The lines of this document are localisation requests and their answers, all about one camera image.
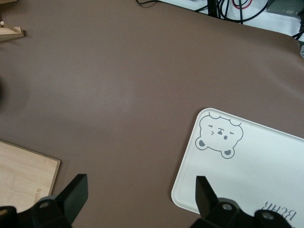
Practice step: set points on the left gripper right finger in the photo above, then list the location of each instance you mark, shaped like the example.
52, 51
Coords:
205, 199

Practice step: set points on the grey metal box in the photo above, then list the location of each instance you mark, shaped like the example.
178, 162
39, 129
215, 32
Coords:
285, 6

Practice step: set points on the wooden peg rack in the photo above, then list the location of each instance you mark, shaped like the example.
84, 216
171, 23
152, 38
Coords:
10, 33

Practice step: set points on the wooden cutting board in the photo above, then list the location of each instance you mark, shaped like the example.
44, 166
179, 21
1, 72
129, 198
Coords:
21, 171

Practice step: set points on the brown table mat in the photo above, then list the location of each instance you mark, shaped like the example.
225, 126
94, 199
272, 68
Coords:
118, 95

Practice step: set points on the cream tray with bear print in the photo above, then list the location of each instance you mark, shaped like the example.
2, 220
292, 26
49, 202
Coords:
249, 171

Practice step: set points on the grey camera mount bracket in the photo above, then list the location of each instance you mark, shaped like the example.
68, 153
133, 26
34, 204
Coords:
302, 50

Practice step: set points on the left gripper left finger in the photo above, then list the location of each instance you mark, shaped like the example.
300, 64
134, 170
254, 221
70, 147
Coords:
71, 197

